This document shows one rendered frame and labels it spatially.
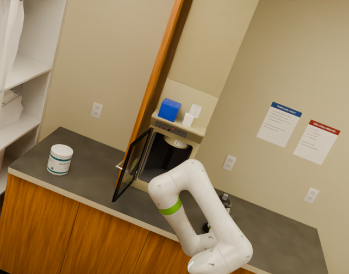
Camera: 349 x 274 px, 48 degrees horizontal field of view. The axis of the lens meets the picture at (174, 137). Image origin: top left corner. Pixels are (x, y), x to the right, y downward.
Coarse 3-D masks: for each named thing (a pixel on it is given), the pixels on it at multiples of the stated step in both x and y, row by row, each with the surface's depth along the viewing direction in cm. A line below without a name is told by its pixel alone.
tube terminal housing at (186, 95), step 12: (168, 84) 227; (180, 84) 226; (168, 96) 230; (180, 96) 229; (192, 96) 227; (204, 96) 226; (180, 108) 231; (204, 108) 229; (204, 120) 231; (168, 132) 238; (192, 144) 238; (144, 156) 247; (192, 156) 241
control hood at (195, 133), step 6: (156, 114) 226; (156, 120) 227; (162, 120) 224; (174, 120) 228; (180, 120) 231; (174, 126) 225; (180, 126) 223; (186, 126) 226; (192, 126) 229; (198, 126) 232; (186, 132) 226; (192, 132) 223; (198, 132) 224; (204, 132) 227; (186, 138) 234; (192, 138) 231; (198, 138) 227
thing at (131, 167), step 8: (136, 144) 220; (144, 144) 238; (128, 152) 212; (136, 152) 229; (128, 160) 219; (136, 160) 238; (128, 168) 227; (120, 176) 219; (128, 176) 236; (120, 192) 234; (112, 200) 226
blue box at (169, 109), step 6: (162, 102) 221; (168, 102) 224; (174, 102) 227; (162, 108) 222; (168, 108) 221; (174, 108) 221; (162, 114) 223; (168, 114) 223; (174, 114) 222; (168, 120) 224
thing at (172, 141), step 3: (165, 135) 248; (165, 138) 246; (168, 138) 245; (171, 138) 243; (168, 141) 244; (171, 141) 243; (174, 141) 242; (177, 141) 242; (180, 141) 243; (171, 144) 243; (174, 144) 242; (177, 144) 242; (180, 144) 243; (183, 144) 244; (186, 144) 245; (177, 147) 243; (180, 147) 243; (183, 147) 244; (186, 147) 246
